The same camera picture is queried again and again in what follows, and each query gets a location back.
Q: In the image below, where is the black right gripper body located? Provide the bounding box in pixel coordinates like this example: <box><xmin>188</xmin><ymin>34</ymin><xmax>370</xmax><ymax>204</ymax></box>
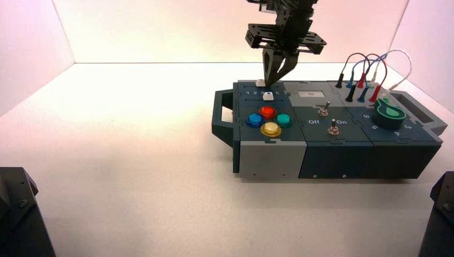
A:
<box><xmin>245</xmin><ymin>0</ymin><xmax>328</xmax><ymax>56</ymax></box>

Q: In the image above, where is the white jumper cable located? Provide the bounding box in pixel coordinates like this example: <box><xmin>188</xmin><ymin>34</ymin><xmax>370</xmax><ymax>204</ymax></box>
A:
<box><xmin>368</xmin><ymin>49</ymin><xmax>413</xmax><ymax>100</ymax></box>

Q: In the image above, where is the orange push button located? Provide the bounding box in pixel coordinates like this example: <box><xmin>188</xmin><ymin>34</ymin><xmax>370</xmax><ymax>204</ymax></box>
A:
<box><xmin>258</xmin><ymin>105</ymin><xmax>277</xmax><ymax>120</ymax></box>

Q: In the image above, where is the black jumper cable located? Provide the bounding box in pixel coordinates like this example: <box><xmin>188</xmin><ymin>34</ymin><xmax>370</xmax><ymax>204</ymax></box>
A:
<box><xmin>335</xmin><ymin>52</ymin><xmax>371</xmax><ymax>103</ymax></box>

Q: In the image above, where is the yellow push button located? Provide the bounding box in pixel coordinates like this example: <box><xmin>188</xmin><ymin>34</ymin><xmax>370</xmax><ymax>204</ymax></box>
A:
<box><xmin>260</xmin><ymin>122</ymin><xmax>283</xmax><ymax>138</ymax></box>

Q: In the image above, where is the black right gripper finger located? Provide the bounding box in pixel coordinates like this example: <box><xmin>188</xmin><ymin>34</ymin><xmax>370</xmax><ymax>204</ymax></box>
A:
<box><xmin>272</xmin><ymin>52</ymin><xmax>299</xmax><ymax>87</ymax></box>
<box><xmin>262</xmin><ymin>48</ymin><xmax>281</xmax><ymax>87</ymax></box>

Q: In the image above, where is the dark teal control box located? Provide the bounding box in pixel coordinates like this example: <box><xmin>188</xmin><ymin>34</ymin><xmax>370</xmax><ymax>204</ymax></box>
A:
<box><xmin>211</xmin><ymin>79</ymin><xmax>448</xmax><ymax>180</ymax></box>

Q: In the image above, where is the blue push button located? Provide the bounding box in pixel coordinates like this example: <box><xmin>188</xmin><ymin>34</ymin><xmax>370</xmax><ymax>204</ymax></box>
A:
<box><xmin>245</xmin><ymin>113</ymin><xmax>264</xmax><ymax>129</ymax></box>

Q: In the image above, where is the green rotary knob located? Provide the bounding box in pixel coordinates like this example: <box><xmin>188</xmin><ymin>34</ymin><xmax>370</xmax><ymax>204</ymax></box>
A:
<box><xmin>372</xmin><ymin>97</ymin><xmax>407</xmax><ymax>130</ymax></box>

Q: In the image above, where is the green push button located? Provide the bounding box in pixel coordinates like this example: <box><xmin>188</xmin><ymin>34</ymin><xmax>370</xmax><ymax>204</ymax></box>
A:
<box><xmin>275</xmin><ymin>113</ymin><xmax>293</xmax><ymax>129</ymax></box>

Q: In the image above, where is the red jumper cable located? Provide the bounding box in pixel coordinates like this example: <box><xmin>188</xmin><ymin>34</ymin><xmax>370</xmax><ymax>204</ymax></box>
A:
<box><xmin>356</xmin><ymin>54</ymin><xmax>389</xmax><ymax>103</ymax></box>

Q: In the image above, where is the blue jumper cable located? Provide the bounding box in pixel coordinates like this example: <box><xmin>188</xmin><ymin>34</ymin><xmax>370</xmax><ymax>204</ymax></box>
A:
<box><xmin>346</xmin><ymin>53</ymin><xmax>389</xmax><ymax>103</ymax></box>

